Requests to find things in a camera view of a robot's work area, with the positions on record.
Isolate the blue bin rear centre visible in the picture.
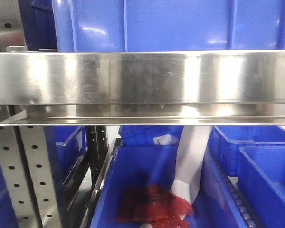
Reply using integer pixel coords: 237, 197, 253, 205
118, 125, 184, 146

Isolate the blue bin with red bag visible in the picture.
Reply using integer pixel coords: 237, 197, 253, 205
89, 145, 247, 228

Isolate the blue bin left lower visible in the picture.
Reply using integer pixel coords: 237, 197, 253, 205
54, 125, 88, 182

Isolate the blue bin right rear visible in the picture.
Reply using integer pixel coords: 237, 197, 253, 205
207, 125, 285, 177

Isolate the red mesh bag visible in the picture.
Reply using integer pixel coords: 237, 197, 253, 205
116, 184, 194, 228

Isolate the large blue upper bin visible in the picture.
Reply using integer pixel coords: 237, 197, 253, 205
52, 0, 285, 52

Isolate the blue bin right front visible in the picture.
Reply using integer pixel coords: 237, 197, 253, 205
237, 146, 285, 228

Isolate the stainless steel shelf rail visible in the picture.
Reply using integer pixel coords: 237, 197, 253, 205
0, 50, 285, 126

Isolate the perforated steel shelf post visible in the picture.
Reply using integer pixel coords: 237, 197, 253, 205
0, 105, 65, 228

